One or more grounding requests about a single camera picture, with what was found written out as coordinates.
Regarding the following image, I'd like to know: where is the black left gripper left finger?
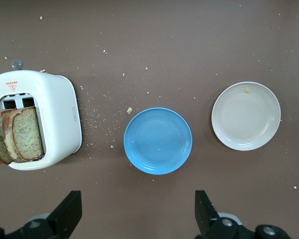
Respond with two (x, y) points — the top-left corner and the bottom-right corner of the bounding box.
(0, 190), (83, 239)

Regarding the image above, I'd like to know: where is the white two-slot toaster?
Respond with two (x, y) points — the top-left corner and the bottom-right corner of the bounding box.
(0, 59), (83, 171)

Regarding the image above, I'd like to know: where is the beige plate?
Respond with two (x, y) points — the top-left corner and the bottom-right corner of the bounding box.
(211, 81), (282, 152)

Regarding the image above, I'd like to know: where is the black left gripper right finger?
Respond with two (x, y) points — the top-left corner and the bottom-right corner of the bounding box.
(194, 190), (290, 239)

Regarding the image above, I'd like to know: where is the blue plate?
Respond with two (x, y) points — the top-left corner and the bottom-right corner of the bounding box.
(123, 107), (193, 175)

